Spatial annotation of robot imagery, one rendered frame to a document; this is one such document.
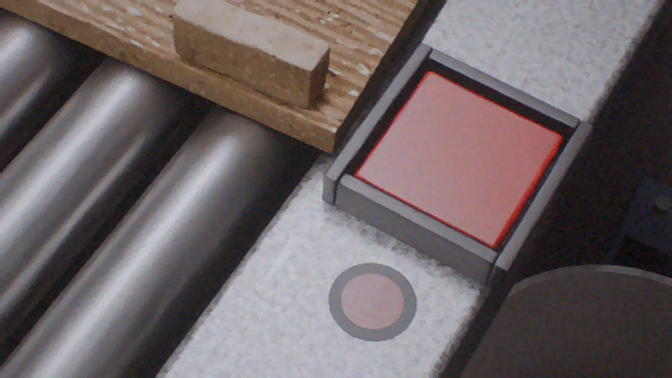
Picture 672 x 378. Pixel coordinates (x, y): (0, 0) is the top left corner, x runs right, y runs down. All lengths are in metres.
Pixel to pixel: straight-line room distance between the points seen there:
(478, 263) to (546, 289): 0.68
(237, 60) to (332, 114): 0.04
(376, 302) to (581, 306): 0.73
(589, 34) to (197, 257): 0.19
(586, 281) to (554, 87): 0.63
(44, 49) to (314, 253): 0.14
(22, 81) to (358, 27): 0.13
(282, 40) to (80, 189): 0.09
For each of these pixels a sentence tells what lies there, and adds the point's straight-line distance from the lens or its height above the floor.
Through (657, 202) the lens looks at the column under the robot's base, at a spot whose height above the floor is 0.02.
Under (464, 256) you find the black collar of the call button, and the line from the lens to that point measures 0.47.
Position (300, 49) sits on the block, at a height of 0.96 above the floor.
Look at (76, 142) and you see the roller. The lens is 0.50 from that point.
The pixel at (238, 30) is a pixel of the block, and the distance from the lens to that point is 0.48.
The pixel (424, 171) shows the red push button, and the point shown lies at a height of 0.93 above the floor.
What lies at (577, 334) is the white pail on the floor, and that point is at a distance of 1.23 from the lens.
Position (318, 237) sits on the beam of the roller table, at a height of 0.92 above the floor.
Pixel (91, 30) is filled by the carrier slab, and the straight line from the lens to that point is 0.52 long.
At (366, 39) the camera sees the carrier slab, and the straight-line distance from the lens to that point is 0.51.
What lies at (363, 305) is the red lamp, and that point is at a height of 0.92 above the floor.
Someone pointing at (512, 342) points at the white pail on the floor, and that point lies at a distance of 1.20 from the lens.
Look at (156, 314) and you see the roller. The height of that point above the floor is 0.91.
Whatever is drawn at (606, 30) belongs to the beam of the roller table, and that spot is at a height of 0.92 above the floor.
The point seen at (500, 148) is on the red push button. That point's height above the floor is 0.93.
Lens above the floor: 1.33
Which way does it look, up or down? 56 degrees down
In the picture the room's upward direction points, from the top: 7 degrees clockwise
